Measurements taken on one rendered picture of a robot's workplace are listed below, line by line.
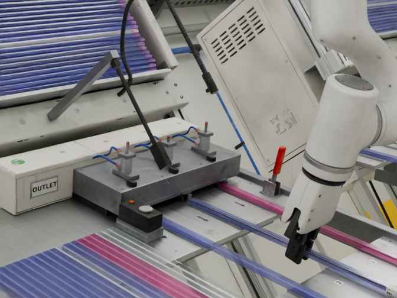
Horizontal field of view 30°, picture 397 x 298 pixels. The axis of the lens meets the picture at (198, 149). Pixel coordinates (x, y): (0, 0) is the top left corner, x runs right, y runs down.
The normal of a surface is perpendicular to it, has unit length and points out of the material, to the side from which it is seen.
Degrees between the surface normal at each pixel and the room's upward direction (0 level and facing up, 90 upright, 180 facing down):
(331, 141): 105
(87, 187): 90
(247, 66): 90
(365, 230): 90
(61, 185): 134
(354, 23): 113
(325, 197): 143
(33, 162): 43
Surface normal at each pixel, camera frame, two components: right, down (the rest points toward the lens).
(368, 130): 0.50, 0.46
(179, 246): 0.09, -0.94
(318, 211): 0.65, 0.48
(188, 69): 0.60, -0.44
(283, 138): -0.67, 0.19
